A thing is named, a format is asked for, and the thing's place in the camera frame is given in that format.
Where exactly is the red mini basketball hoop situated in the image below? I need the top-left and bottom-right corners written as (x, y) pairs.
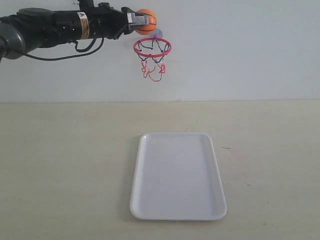
top-left (133, 37), bottom-right (172, 82)

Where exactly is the white rectangular plastic tray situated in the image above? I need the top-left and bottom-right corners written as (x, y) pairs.
top-left (129, 132), bottom-right (227, 221)

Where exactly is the clear suction cup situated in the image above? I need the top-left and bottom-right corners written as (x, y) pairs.
top-left (149, 28), bottom-right (163, 39)

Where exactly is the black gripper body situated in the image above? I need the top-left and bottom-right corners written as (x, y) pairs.
top-left (77, 0), bottom-right (129, 40)

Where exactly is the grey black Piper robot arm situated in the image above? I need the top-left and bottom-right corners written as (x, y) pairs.
top-left (0, 0), bottom-right (152, 60)

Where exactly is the small orange basketball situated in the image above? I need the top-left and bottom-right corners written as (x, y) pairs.
top-left (135, 8), bottom-right (157, 36)

